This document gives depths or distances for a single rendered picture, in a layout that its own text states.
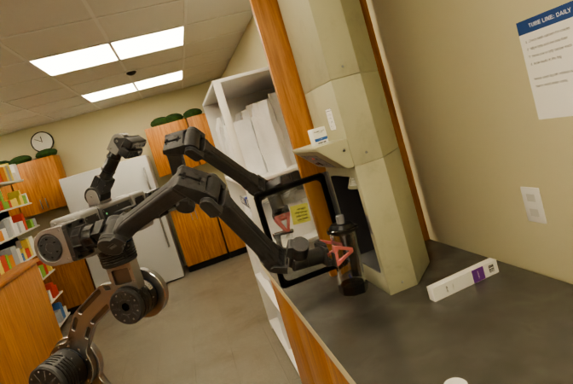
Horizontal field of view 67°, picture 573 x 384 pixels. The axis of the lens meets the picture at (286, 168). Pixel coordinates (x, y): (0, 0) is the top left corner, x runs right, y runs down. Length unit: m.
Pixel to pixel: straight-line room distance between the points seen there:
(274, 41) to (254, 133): 1.06
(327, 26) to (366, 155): 0.45
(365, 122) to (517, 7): 0.55
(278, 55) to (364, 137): 0.56
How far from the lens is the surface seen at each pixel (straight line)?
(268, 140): 2.72
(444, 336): 1.34
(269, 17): 1.88
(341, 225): 1.49
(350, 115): 1.50
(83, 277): 6.72
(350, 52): 1.54
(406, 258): 1.62
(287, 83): 1.84
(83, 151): 7.08
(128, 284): 1.80
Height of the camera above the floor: 1.60
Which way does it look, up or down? 5 degrees down
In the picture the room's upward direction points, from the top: 16 degrees counter-clockwise
